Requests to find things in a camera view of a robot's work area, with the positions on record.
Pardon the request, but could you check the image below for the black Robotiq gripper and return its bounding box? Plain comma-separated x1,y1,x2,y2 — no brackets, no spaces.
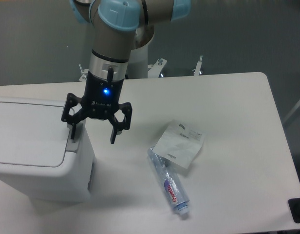
61,70,132,144

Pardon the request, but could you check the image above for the white push-top trash can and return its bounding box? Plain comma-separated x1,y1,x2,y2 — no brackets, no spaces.
0,97,95,202

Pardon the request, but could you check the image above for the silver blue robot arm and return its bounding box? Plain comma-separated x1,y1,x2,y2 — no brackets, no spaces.
61,0,191,142

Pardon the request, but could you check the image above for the clear plastic packaging bag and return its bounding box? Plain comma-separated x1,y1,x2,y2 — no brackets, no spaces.
152,120,206,169

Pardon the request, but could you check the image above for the crushed clear plastic bottle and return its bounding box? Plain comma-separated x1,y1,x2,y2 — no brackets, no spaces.
147,147,189,219

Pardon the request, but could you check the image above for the black clamp at table edge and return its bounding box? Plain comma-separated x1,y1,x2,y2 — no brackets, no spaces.
288,198,300,223

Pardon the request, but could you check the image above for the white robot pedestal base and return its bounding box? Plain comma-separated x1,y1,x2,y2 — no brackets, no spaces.
78,43,204,82

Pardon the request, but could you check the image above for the white frame at right edge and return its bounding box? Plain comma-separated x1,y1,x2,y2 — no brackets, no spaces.
282,99,300,127

